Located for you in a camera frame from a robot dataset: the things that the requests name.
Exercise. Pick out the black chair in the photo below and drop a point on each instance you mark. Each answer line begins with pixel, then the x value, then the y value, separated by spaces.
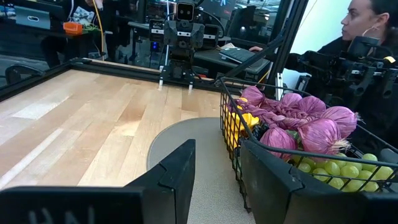
pixel 21 70

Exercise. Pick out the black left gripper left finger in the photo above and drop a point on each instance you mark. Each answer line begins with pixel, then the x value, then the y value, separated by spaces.
pixel 168 186

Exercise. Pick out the purple grape bunch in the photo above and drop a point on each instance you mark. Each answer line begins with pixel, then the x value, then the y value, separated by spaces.
pixel 320 137

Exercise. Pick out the black grape bunch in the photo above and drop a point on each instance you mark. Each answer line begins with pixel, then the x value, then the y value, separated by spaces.
pixel 259 130

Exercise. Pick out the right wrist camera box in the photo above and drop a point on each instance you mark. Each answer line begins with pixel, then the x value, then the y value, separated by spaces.
pixel 185 12

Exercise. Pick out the green grape bunch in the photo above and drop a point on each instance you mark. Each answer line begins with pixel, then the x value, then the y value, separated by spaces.
pixel 349 171

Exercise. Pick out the black side desk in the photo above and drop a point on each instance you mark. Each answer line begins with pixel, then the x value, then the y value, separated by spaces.
pixel 217 60

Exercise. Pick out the round grey mat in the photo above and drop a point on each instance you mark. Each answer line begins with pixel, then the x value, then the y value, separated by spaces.
pixel 214 174

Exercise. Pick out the black laptop keyboard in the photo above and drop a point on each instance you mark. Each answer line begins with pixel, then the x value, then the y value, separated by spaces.
pixel 237 55

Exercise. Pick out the grey laptop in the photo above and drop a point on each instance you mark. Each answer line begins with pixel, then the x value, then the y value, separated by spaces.
pixel 32 18

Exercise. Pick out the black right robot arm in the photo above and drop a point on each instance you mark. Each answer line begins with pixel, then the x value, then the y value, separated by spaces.
pixel 211 42

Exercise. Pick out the yellow banana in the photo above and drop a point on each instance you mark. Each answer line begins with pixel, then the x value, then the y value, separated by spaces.
pixel 231 130

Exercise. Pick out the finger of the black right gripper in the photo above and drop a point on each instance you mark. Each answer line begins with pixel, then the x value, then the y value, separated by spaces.
pixel 163 77
pixel 190 81

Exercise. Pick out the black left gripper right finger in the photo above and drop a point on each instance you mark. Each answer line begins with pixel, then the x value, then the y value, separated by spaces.
pixel 270 193

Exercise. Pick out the person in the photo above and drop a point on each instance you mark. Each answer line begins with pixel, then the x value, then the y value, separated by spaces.
pixel 360 18

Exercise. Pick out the orange box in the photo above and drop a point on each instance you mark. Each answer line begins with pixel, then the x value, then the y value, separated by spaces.
pixel 73 28

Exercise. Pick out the dark monitor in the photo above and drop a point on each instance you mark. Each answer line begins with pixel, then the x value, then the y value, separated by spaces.
pixel 248 18

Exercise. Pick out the person's hand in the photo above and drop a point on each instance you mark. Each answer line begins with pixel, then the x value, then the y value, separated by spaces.
pixel 255 48

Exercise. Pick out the yellow pepper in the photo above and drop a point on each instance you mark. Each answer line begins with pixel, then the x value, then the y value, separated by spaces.
pixel 248 119

